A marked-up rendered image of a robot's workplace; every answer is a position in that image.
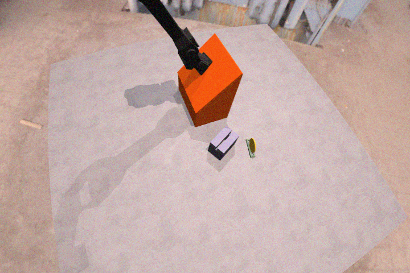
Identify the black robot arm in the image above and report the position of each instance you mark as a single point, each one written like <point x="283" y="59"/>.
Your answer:
<point x="186" y="45"/>

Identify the gold coin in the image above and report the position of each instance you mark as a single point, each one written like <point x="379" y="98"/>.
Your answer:
<point x="252" y="145"/>

